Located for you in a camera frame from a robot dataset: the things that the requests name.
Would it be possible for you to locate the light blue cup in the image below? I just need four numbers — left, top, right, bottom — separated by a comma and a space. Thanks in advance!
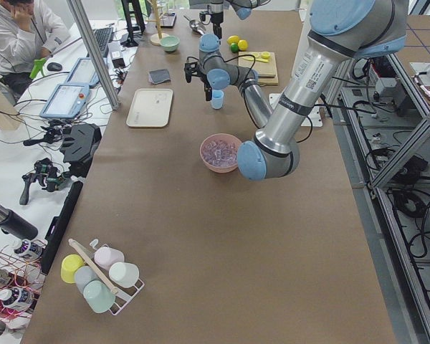
211, 90, 224, 110

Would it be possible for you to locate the grey folded cloth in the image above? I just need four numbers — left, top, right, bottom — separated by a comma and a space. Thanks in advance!
148, 69, 171, 85

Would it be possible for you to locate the seated person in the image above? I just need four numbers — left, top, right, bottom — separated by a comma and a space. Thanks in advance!
0, 0, 72, 85

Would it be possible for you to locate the wooden glass stand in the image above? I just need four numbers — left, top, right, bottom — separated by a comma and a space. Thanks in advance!
146, 0, 169, 46

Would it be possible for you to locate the cream rabbit tray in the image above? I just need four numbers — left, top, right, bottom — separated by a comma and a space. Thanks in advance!
125, 88, 173, 128

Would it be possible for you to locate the bamboo cutting board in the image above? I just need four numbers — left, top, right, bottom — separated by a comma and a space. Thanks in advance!
238, 52, 279, 85

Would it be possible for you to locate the yellow lemon near board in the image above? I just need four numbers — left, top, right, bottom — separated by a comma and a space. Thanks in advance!
237, 39, 249, 51

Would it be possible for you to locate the mint cup on rack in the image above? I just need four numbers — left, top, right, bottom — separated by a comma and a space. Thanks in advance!
83, 280, 115, 313

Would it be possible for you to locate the green lime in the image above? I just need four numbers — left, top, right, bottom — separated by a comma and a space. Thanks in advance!
229, 42, 239, 53

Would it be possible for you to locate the black thermos bottle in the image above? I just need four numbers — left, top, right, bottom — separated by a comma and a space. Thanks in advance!
0, 204, 38, 240

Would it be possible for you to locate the black keyboard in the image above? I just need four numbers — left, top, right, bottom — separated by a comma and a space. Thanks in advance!
92, 27, 114, 57

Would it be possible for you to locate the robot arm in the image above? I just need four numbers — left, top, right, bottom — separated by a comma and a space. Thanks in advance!
184, 1, 409, 181
199, 0, 269, 39

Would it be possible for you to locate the yellow plastic knife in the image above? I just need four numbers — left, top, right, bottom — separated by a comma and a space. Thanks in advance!
240, 55, 269, 63

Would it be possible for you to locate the white cup rack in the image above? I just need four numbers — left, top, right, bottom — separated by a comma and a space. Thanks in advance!
68, 239, 145, 315

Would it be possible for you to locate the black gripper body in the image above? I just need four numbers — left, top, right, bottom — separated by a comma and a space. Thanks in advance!
184, 56, 211, 88
199, 3, 224, 25

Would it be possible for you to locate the aluminium frame post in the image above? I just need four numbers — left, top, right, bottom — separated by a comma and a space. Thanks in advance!
67, 0, 120, 110

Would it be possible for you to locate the blue teach pendant near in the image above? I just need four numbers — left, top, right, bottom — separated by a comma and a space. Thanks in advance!
39, 82, 90, 120

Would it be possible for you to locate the mint green bowl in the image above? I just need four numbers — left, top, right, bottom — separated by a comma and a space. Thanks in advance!
160, 35, 180, 52

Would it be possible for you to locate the white cup on rack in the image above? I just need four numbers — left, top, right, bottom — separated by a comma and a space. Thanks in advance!
109, 262, 140, 288

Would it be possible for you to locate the blue teach pendant far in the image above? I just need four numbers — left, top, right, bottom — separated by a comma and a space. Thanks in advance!
65, 57, 100, 87

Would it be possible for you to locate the grey cup on rack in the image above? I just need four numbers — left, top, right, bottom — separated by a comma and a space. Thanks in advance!
74, 265, 98, 294

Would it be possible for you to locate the clear ice cubes pile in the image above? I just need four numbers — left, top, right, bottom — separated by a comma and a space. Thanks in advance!
202, 140, 237, 168

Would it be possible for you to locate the yellow lemon outer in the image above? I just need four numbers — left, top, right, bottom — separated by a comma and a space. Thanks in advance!
226, 35, 240, 45

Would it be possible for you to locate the blue teach pendant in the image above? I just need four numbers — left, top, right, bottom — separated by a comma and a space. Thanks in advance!
39, 82, 90, 120
65, 57, 100, 87

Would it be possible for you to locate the yellow cup on rack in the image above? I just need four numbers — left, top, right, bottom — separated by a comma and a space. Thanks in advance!
60, 254, 85, 284

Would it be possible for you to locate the pink bowl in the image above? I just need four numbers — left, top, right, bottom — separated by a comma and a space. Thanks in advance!
199, 133, 242, 173

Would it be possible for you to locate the computer mouse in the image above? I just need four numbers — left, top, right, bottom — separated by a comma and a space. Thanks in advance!
47, 62, 63, 72

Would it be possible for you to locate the pink cup on rack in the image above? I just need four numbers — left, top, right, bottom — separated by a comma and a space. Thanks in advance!
94, 247, 125, 270

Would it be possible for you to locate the steel ice scoop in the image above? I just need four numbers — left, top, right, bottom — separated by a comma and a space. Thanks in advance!
183, 15, 206, 36

